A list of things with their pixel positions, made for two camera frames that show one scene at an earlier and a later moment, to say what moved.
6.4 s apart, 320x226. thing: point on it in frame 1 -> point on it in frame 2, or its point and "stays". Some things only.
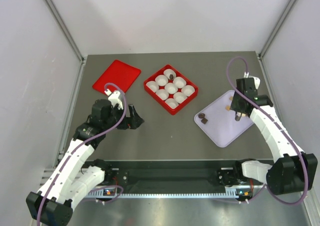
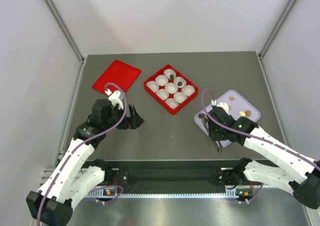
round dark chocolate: [201, 115] stays
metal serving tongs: [237, 117] -> [220, 147]
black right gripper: [234, 106] -> [213, 135]
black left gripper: [133, 123] stays
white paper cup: [188, 90] stays
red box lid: [122, 74] stays
